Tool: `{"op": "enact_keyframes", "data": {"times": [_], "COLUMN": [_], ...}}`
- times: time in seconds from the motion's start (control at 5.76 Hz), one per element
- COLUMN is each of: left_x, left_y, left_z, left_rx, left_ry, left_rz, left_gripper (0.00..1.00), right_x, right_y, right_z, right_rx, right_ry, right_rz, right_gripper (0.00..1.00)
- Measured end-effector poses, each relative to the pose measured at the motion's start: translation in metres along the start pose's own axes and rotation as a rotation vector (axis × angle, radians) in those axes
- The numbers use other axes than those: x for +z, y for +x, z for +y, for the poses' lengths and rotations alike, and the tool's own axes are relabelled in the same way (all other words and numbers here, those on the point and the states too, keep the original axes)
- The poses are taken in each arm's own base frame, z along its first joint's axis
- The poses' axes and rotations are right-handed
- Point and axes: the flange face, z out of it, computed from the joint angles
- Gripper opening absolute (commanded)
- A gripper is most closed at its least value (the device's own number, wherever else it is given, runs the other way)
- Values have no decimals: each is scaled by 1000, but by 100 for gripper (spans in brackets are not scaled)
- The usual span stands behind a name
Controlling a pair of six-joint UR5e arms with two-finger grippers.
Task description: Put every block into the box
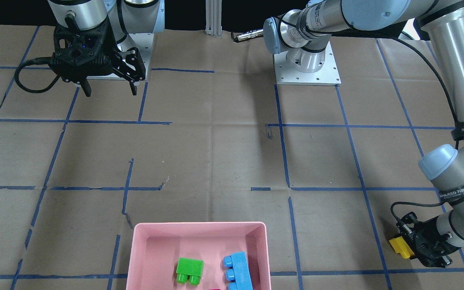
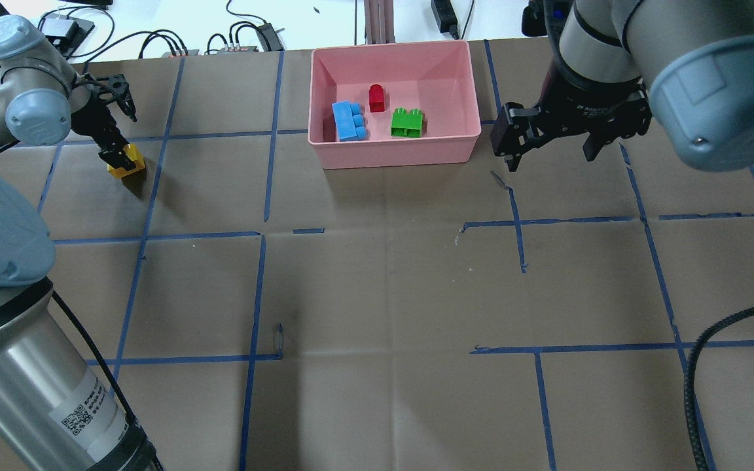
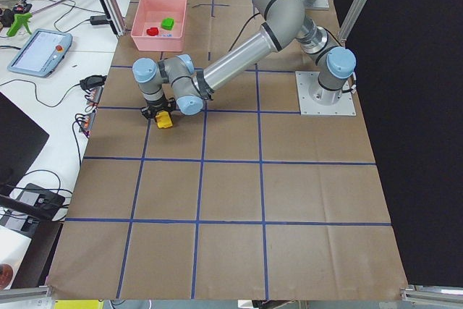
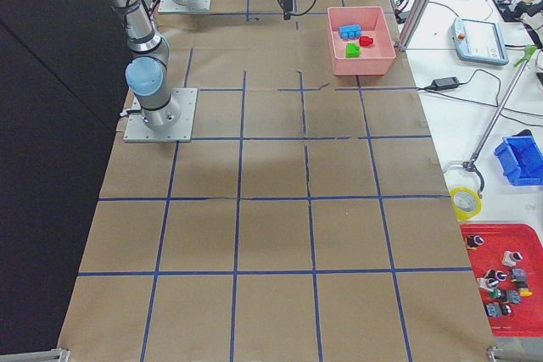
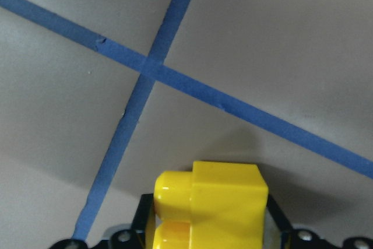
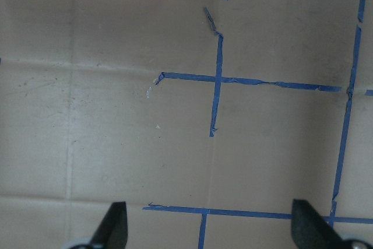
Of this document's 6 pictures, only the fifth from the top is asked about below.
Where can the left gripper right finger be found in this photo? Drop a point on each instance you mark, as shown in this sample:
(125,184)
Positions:
(276,222)

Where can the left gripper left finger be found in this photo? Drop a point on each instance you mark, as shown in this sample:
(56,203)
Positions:
(143,221)

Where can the yellow toy block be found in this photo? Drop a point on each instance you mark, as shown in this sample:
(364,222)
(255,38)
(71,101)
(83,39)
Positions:
(215,205)

